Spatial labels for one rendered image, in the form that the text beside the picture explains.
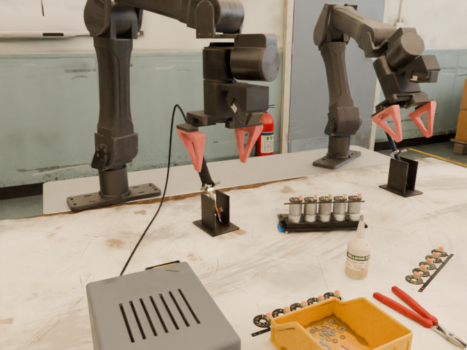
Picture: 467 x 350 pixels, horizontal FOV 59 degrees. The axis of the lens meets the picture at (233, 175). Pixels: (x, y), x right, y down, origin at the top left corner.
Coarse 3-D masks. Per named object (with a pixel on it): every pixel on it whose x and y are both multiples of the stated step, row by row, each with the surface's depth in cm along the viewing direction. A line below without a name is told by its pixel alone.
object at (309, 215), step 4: (304, 204) 77; (308, 204) 76; (312, 204) 76; (316, 204) 77; (304, 208) 77; (308, 208) 77; (312, 208) 76; (316, 208) 77; (304, 212) 77; (308, 212) 77; (312, 212) 77; (304, 216) 77; (308, 216) 77; (312, 216) 77; (304, 220) 78; (308, 220) 77; (312, 220) 77
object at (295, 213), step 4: (296, 200) 77; (292, 204) 76; (296, 204) 76; (300, 204) 76; (292, 208) 76; (296, 208) 76; (300, 208) 76; (288, 212) 78; (292, 212) 77; (296, 212) 76; (300, 212) 77; (288, 216) 78; (292, 216) 77; (296, 216) 77; (300, 216) 77; (288, 220) 78; (292, 220) 77; (296, 220) 77; (300, 220) 77
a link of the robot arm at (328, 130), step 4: (360, 116) 119; (328, 120) 120; (332, 120) 117; (328, 124) 120; (332, 124) 117; (360, 124) 119; (328, 128) 120; (332, 128) 118; (328, 132) 120; (332, 132) 119; (356, 132) 121; (332, 136) 121
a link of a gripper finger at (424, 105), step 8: (416, 96) 93; (424, 96) 94; (408, 104) 94; (416, 104) 94; (424, 104) 96; (432, 104) 95; (416, 112) 98; (424, 112) 97; (432, 112) 95; (416, 120) 98; (432, 120) 95; (424, 128) 97; (432, 128) 95
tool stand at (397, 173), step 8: (400, 152) 99; (392, 160) 98; (400, 160) 96; (408, 160) 98; (392, 168) 99; (400, 168) 96; (408, 168) 98; (416, 168) 96; (392, 176) 99; (400, 176) 97; (408, 176) 99; (392, 184) 99; (400, 184) 97; (408, 184) 99; (400, 192) 97; (408, 192) 97; (416, 192) 97
